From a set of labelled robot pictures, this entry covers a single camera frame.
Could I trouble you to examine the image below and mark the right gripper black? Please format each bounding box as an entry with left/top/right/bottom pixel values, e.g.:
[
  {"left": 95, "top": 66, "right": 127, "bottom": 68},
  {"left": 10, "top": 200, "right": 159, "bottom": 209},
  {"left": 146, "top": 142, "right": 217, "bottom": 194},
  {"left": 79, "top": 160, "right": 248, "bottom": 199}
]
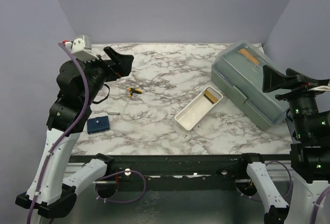
[{"left": 264, "top": 61, "right": 330, "bottom": 137}]

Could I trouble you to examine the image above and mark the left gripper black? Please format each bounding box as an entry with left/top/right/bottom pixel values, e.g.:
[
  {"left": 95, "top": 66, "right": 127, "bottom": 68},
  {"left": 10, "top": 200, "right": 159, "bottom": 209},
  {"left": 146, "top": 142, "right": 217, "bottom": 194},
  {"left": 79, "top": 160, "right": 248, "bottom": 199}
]
[{"left": 78, "top": 46, "right": 134, "bottom": 105}]

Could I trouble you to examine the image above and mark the blue leather card holder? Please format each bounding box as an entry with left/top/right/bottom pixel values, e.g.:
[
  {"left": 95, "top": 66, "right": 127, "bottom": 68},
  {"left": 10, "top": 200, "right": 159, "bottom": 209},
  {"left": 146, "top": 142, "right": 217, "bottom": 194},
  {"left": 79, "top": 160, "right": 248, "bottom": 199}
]
[{"left": 87, "top": 116, "right": 110, "bottom": 134}]

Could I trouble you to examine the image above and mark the gold credit card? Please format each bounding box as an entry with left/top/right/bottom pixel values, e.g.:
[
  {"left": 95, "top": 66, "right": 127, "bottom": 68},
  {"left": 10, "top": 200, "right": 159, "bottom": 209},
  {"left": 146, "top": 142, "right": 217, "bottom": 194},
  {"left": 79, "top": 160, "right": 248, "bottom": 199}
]
[{"left": 204, "top": 90, "right": 219, "bottom": 105}]

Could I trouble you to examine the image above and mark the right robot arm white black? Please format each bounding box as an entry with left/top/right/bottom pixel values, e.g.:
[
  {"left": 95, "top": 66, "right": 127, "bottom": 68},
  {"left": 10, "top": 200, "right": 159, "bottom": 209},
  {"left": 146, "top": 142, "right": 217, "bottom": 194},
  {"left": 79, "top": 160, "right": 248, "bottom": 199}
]
[{"left": 237, "top": 65, "right": 329, "bottom": 223}]

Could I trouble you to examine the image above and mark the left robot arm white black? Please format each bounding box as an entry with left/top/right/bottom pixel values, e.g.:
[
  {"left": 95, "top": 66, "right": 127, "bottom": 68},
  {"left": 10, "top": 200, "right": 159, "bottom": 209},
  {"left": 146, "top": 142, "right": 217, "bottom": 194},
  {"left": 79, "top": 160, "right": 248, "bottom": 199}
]
[{"left": 15, "top": 47, "right": 134, "bottom": 223}]

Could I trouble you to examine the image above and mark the orange item inside box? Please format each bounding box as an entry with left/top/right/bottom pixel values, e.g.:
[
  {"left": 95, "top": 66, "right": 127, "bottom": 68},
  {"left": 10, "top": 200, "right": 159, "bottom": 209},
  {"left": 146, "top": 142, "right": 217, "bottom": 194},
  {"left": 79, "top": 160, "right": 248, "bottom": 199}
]
[{"left": 237, "top": 48, "right": 260, "bottom": 65}]

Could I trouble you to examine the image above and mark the grey lidded storage box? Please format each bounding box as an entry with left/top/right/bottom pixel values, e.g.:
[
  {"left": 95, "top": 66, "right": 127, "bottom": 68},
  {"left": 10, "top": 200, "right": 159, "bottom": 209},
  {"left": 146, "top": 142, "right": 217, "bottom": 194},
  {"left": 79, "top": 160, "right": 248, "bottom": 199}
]
[{"left": 211, "top": 41, "right": 289, "bottom": 131}]

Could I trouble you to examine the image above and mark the white plastic tray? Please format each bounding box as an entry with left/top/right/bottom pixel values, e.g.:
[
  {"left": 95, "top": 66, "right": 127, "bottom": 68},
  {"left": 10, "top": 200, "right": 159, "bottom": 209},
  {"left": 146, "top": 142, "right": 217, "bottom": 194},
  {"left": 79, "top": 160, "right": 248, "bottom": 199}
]
[{"left": 175, "top": 86, "right": 223, "bottom": 131}]

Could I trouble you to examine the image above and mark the yellow black handled screwdriver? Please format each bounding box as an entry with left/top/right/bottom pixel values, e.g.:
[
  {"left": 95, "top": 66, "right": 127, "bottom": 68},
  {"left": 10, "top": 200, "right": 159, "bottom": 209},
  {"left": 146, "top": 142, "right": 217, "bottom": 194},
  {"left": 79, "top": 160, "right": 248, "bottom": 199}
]
[{"left": 117, "top": 87, "right": 142, "bottom": 125}]

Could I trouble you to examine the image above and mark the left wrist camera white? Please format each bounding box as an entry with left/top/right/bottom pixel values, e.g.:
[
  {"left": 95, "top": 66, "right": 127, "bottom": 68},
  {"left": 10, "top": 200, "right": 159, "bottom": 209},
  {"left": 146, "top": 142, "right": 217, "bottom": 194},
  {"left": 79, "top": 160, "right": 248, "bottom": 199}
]
[{"left": 62, "top": 34, "right": 99, "bottom": 62}]

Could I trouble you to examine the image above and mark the black mounting rail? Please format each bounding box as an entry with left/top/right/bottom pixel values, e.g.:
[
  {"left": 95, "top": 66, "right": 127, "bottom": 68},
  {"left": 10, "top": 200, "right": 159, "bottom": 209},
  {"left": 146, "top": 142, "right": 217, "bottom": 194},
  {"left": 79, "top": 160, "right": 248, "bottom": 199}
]
[{"left": 68, "top": 154, "right": 297, "bottom": 191}]

